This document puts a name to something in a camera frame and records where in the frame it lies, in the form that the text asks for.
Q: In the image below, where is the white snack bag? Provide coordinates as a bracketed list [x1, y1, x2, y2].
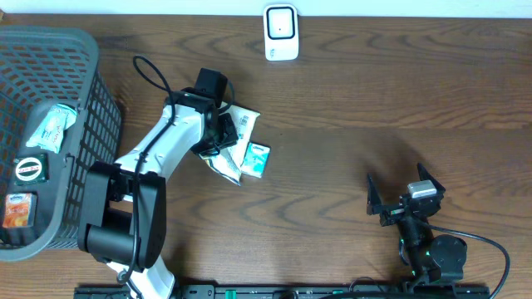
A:
[200, 105, 260, 186]

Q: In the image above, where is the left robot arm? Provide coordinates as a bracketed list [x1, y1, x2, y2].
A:
[77, 87, 238, 298]

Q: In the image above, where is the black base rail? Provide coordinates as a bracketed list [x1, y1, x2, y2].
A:
[74, 282, 491, 299]

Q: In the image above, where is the teal tissue pack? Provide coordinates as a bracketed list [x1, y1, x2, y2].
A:
[240, 142, 271, 179]

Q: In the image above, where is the orange tissue pack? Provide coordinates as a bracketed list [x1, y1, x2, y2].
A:
[2, 193, 37, 228]

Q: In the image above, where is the dark green round-logo packet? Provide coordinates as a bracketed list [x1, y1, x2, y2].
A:
[13, 154, 49, 186]

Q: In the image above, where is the mint wet wipes pack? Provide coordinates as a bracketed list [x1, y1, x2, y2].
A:
[26, 104, 77, 154]

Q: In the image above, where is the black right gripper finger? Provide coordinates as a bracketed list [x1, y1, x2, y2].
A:
[416, 163, 446, 194]
[367, 174, 382, 215]

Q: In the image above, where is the white barcode scanner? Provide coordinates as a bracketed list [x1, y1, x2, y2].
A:
[263, 3, 299, 61]

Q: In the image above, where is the grey plastic mesh basket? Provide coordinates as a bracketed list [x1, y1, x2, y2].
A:
[0, 25, 124, 262]

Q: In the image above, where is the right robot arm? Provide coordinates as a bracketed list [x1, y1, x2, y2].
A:
[367, 164, 467, 292]

